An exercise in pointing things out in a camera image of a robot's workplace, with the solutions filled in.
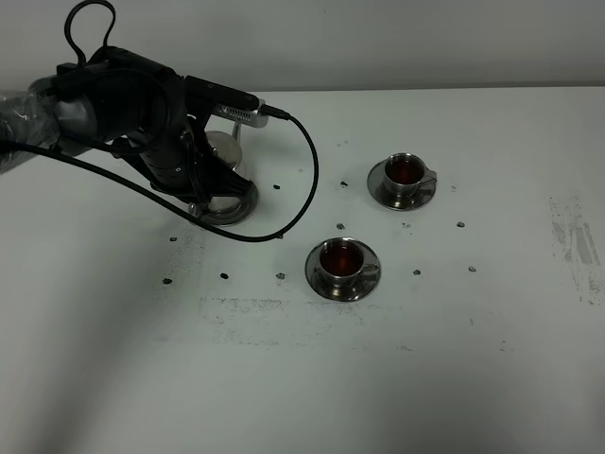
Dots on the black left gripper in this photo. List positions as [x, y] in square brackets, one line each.
[134, 108]

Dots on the stainless steel teapot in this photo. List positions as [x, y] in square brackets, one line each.
[227, 147]

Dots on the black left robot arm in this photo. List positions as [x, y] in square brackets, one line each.
[28, 120]

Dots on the round steel teapot saucer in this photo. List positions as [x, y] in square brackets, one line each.
[225, 211]

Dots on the near stainless steel teacup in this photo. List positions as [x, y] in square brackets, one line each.
[342, 260]

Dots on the stainless steel teacup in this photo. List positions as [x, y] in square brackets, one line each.
[406, 174]
[342, 260]

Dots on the far stainless steel saucer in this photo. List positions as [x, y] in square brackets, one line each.
[386, 194]

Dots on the stainless steel saucer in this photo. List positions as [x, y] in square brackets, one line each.
[359, 289]
[386, 194]

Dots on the near stainless steel saucer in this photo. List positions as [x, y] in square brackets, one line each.
[359, 289]

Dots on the far stainless steel teacup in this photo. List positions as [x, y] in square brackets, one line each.
[406, 174]

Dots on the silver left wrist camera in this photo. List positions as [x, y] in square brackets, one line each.
[204, 98]

